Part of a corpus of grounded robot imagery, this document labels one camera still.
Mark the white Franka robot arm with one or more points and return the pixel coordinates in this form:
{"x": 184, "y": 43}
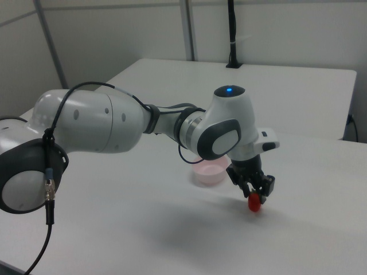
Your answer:
{"x": 94, "y": 123}

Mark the red strawberry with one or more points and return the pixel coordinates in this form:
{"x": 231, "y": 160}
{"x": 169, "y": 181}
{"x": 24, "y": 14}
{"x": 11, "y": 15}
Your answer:
{"x": 254, "y": 202}

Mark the black camera stand pole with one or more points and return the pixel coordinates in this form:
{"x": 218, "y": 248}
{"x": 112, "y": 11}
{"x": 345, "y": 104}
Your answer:
{"x": 232, "y": 34}

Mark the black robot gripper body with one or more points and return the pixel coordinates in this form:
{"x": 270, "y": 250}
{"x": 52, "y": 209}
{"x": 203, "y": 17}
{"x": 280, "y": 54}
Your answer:
{"x": 249, "y": 169}

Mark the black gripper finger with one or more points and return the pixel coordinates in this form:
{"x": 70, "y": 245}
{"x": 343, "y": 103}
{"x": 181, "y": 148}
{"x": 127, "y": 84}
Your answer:
{"x": 246, "y": 190}
{"x": 262, "y": 195}

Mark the pink plastic bowl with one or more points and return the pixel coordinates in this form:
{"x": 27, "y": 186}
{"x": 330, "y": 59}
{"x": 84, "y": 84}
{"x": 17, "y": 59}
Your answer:
{"x": 210, "y": 172}

